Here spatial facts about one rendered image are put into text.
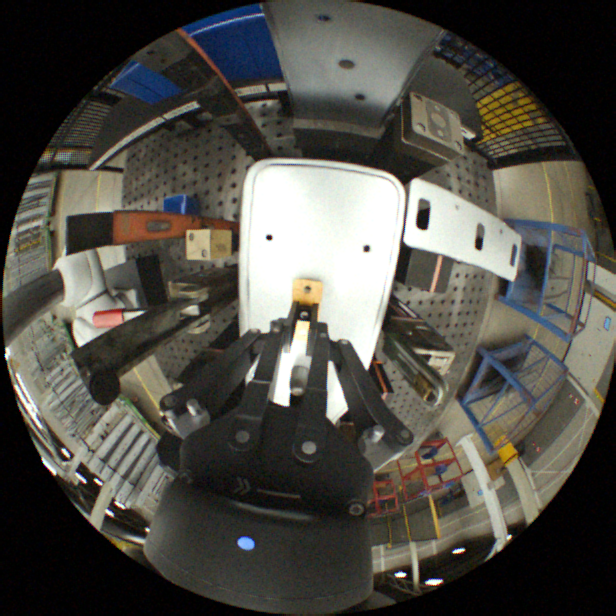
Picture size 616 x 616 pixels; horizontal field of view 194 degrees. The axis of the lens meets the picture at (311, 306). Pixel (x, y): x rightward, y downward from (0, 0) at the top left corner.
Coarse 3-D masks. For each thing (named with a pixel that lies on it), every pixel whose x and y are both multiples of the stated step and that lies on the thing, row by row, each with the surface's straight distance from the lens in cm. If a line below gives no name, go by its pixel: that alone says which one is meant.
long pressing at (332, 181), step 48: (288, 192) 25; (336, 192) 25; (384, 192) 26; (240, 240) 26; (288, 240) 24; (336, 240) 24; (384, 240) 25; (240, 288) 27; (288, 288) 25; (336, 288) 25; (384, 288) 27; (240, 336) 30; (336, 336) 28; (288, 384) 34; (336, 384) 34
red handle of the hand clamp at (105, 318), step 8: (96, 312) 29; (104, 312) 28; (112, 312) 27; (120, 312) 26; (128, 312) 26; (136, 312) 26; (184, 312) 24; (192, 312) 24; (96, 320) 29; (104, 320) 28; (112, 320) 27; (120, 320) 26
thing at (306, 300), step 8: (296, 280) 22; (304, 280) 22; (312, 280) 22; (296, 288) 22; (312, 288) 22; (320, 288) 22; (296, 296) 22; (304, 296) 22; (312, 296) 22; (320, 296) 22; (304, 304) 22; (312, 304) 22; (320, 304) 22; (304, 320) 22; (296, 328) 24; (304, 328) 24; (296, 336) 24; (304, 336) 24
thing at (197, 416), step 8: (192, 400) 10; (192, 408) 10; (200, 408) 11; (184, 416) 11; (192, 416) 11; (200, 416) 11; (208, 416) 11; (176, 424) 11; (184, 424) 11; (192, 424) 10; (200, 424) 11; (184, 432) 10
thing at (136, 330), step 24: (144, 312) 21; (168, 312) 21; (120, 336) 18; (144, 336) 21; (168, 336) 21; (72, 360) 19; (96, 360) 19; (120, 360) 20; (96, 384) 16; (120, 384) 17
